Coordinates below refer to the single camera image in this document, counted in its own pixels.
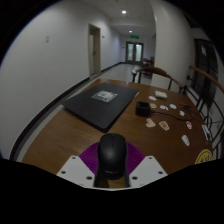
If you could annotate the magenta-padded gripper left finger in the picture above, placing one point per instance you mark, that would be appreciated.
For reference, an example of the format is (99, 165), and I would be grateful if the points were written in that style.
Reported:
(80, 166)

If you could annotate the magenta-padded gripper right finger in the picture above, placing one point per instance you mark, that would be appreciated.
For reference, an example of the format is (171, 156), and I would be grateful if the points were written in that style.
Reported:
(145, 166)

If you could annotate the black computer mouse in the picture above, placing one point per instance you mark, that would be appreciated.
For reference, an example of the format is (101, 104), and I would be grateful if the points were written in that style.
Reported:
(111, 155)

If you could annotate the round yellow mouse pad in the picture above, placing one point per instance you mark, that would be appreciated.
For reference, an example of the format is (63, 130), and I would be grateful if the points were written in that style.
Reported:
(205, 157)

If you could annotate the small beige sticker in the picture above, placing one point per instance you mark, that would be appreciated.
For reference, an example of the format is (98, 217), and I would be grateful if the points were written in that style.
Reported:
(150, 123)

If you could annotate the small orange white sticker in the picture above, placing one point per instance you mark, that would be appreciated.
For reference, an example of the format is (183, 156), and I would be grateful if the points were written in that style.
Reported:
(164, 125)

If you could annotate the small black box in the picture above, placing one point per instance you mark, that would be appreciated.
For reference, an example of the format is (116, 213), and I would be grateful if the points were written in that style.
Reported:
(142, 109)

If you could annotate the small red white sticker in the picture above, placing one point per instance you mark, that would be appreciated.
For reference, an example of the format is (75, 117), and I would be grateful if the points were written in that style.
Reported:
(189, 125)

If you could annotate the black closed laptop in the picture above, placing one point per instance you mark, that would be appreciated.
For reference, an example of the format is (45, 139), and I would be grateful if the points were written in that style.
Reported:
(100, 106)

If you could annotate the flat white rectangular device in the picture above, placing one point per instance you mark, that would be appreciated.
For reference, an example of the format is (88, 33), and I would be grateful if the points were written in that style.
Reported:
(206, 132)

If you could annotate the small beige packet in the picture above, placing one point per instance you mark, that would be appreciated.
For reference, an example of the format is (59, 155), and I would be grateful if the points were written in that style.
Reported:
(161, 94)

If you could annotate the curved wooden chair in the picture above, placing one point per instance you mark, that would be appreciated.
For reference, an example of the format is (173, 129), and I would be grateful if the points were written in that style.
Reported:
(156, 70)

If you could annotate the black railing with wooden handrail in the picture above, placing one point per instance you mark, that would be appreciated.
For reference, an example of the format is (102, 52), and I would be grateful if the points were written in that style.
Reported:
(206, 77)

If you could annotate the glass double door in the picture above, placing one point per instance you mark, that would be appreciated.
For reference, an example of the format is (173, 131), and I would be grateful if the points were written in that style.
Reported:
(134, 52)

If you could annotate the dark window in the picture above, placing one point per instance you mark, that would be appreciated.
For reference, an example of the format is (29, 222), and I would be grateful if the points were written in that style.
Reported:
(203, 66)

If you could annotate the wooden side door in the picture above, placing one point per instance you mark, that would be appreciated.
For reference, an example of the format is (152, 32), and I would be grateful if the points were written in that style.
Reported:
(94, 50)

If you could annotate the green exit sign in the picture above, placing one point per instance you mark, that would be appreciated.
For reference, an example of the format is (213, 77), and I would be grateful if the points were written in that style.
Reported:
(134, 36)

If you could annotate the white wall switch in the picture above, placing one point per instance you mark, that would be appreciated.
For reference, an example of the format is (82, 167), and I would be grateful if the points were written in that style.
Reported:
(47, 39)

